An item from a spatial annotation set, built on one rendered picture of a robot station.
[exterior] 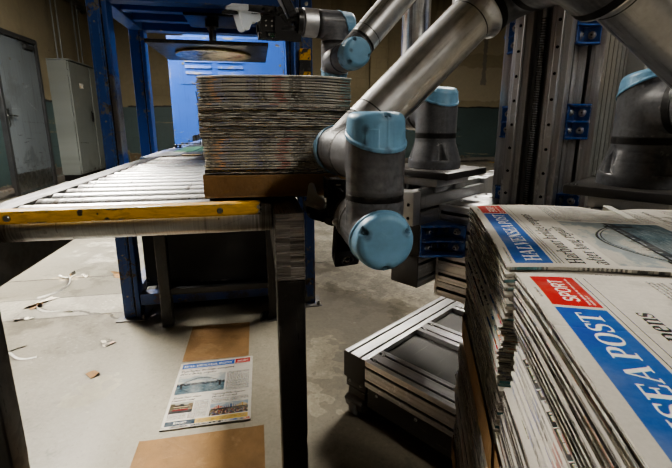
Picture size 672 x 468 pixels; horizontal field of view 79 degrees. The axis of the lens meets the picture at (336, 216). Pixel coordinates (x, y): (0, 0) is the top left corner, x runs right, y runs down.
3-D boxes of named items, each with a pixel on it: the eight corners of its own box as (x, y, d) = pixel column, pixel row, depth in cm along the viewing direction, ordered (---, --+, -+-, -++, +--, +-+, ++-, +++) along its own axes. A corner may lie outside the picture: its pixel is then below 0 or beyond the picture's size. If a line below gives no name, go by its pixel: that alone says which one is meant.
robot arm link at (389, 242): (419, 206, 49) (416, 273, 50) (390, 191, 59) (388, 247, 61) (355, 208, 47) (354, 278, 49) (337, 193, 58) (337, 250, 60)
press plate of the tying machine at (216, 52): (268, 49, 193) (268, 42, 192) (144, 45, 183) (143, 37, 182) (265, 64, 246) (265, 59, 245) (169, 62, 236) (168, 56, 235)
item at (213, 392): (252, 420, 134) (251, 417, 133) (159, 432, 128) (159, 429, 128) (252, 357, 169) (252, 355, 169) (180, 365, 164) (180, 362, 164)
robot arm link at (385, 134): (328, 112, 56) (328, 191, 59) (358, 110, 46) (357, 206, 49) (380, 113, 59) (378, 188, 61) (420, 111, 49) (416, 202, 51)
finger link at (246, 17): (232, 28, 100) (263, 31, 107) (231, 1, 98) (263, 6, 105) (225, 28, 102) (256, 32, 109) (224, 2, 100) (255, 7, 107)
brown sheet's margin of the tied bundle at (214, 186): (353, 194, 82) (353, 173, 81) (204, 198, 76) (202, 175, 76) (338, 183, 97) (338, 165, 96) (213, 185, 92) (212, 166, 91)
